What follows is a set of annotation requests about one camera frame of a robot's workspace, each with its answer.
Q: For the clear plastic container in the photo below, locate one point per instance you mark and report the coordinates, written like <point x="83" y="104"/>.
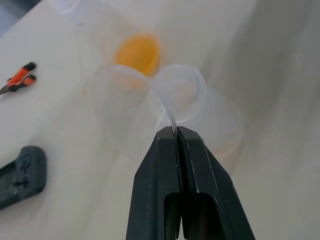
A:
<point x="70" y="10"/>

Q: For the dark grey ribbed plastic part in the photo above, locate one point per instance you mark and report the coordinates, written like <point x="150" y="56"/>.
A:
<point x="23" y="172"/>

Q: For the clear plastic cup held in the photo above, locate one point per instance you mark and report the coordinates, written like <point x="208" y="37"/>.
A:
<point x="220" y="120"/>

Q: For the cup with orange juice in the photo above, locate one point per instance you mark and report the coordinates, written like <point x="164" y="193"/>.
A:
<point x="137" y="53"/>

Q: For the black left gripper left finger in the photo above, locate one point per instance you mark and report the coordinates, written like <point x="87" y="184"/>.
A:
<point x="152" y="180"/>

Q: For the translucent white plastic funnel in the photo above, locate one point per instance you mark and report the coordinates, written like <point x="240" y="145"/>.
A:
<point x="172" y="82"/>

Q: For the clear plastic measuring cup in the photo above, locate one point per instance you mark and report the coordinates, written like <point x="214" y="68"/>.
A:
<point x="110" y="105"/>

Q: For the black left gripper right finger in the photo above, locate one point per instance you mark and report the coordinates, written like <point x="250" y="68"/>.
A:
<point x="210" y="180"/>

